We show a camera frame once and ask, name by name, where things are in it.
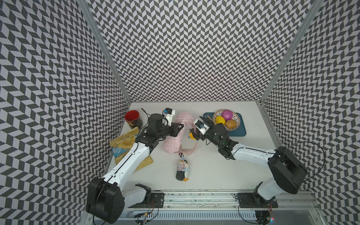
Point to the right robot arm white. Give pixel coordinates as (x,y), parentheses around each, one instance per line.
(288,173)

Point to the patterned ceramic bowl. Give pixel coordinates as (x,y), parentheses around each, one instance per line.
(236,117)

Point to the aluminium corner post right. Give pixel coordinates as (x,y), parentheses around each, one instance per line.
(314,9)

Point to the teal tray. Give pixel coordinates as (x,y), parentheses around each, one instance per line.
(239,132)

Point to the gold snack bag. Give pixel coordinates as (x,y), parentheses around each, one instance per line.
(122,144)

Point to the aluminium corner post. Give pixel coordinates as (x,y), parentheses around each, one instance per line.
(84,7)
(314,9)

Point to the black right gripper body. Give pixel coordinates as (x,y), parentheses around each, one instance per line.
(209,135)

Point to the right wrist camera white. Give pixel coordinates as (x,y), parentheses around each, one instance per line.
(201,126)

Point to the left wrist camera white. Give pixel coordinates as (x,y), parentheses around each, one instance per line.
(168,113)

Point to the yellow toy lemon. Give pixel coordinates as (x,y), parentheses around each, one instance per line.
(220,120)

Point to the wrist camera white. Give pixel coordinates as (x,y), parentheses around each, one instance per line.
(168,113)
(201,126)

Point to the aluminium corner post left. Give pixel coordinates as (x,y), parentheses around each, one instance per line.
(84,7)

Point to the grey plush yellow flower charm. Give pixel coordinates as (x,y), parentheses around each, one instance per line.
(191,136)

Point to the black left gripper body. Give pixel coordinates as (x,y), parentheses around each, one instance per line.
(166,130)

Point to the pink fluffy bag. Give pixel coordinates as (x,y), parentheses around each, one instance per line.
(174,144)

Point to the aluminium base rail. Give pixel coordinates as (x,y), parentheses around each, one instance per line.
(214,206)

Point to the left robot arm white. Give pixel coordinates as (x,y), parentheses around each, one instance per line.
(107,197)

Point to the penguin plush charm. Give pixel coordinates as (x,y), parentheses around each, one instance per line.
(183,169)

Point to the black red floral mug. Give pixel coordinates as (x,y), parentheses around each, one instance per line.
(133,119)

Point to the purple toy fruit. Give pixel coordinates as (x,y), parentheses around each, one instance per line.
(227,115)

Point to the brown toy potato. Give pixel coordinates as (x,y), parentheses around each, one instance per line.
(230,124)

